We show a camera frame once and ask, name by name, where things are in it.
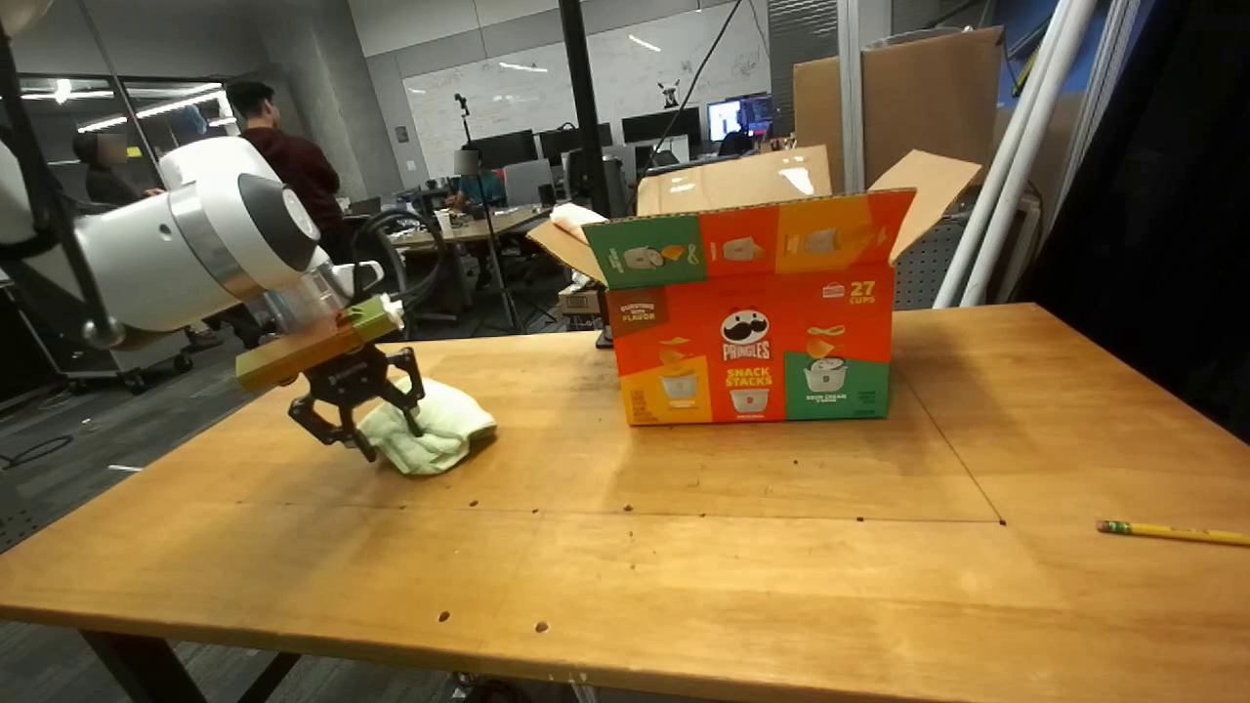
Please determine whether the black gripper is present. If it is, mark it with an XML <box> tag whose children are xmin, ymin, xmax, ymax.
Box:
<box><xmin>287</xmin><ymin>340</ymin><xmax>434</xmax><ymax>456</ymax></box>

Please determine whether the light green shirt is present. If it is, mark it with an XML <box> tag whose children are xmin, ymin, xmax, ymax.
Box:
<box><xmin>356</xmin><ymin>378</ymin><xmax>504</xmax><ymax>479</ymax></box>

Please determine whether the orange Pringles cardboard box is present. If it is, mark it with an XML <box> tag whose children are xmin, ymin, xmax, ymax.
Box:
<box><xmin>524</xmin><ymin>142</ymin><xmax>990</xmax><ymax>434</ymax></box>

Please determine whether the person in teal shirt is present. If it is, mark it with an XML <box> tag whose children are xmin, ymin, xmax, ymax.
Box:
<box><xmin>451</xmin><ymin>142</ymin><xmax>513</xmax><ymax>223</ymax></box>

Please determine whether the person in maroon shirt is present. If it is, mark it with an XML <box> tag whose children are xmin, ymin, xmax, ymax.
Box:
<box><xmin>221</xmin><ymin>80</ymin><xmax>356</xmax><ymax>266</ymax></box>

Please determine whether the black computer monitor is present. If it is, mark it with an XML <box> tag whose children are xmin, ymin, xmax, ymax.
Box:
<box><xmin>465</xmin><ymin>127</ymin><xmax>542</xmax><ymax>172</ymax></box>
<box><xmin>535</xmin><ymin>123</ymin><xmax>617</xmax><ymax>168</ymax></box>
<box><xmin>617</xmin><ymin>106</ymin><xmax>708</xmax><ymax>151</ymax></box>

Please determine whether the person in dark top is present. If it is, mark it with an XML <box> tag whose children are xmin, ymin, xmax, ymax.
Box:
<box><xmin>65</xmin><ymin>127</ymin><xmax>155</xmax><ymax>214</ymax></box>

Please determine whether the black vertical pole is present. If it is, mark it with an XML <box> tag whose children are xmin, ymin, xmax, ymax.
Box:
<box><xmin>555</xmin><ymin>0</ymin><xmax>617</xmax><ymax>223</ymax></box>

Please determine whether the lit computer monitor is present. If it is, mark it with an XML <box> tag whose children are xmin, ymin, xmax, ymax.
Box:
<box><xmin>705</xmin><ymin>91</ymin><xmax>780</xmax><ymax>146</ymax></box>

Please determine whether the grey metal column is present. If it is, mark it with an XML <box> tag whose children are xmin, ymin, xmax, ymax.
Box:
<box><xmin>832</xmin><ymin>0</ymin><xmax>870</xmax><ymax>199</ymax></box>

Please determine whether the large brown cardboard sheet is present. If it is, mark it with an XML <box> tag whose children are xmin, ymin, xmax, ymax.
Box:
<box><xmin>790</xmin><ymin>25</ymin><xmax>1008</xmax><ymax>205</ymax></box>

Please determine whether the white pipe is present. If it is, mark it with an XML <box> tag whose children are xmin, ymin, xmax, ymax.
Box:
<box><xmin>956</xmin><ymin>0</ymin><xmax>1154</xmax><ymax>313</ymax></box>
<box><xmin>930</xmin><ymin>0</ymin><xmax>1104</xmax><ymax>313</ymax></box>

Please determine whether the yellow pencil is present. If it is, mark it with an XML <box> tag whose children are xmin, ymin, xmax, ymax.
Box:
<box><xmin>1095</xmin><ymin>516</ymin><xmax>1250</xmax><ymax>550</ymax></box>

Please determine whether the black curtain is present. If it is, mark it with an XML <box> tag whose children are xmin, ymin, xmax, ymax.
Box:
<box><xmin>1024</xmin><ymin>0</ymin><xmax>1250</xmax><ymax>447</ymax></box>

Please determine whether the wood and green camera mount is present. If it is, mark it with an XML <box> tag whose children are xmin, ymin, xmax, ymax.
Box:
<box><xmin>229</xmin><ymin>291</ymin><xmax>410</xmax><ymax>397</ymax></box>

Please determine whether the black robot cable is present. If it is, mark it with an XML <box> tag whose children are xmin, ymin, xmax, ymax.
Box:
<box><xmin>0</xmin><ymin>25</ymin><xmax>128</xmax><ymax>352</ymax></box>

